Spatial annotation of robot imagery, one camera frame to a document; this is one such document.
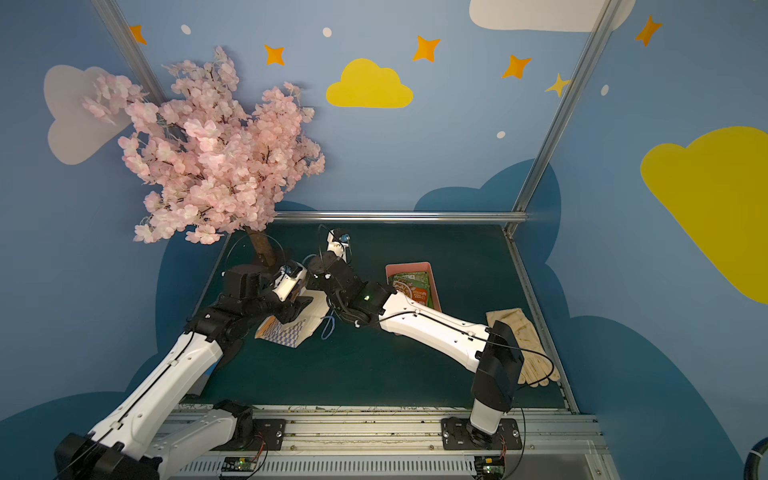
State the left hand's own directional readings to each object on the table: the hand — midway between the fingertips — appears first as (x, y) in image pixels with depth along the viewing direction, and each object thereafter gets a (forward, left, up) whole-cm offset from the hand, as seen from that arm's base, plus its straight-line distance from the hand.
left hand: (301, 287), depth 78 cm
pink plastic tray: (+18, -24, -15) cm, 33 cm away
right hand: (+2, -5, +9) cm, 11 cm away
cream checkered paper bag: (-11, +2, -6) cm, 13 cm away
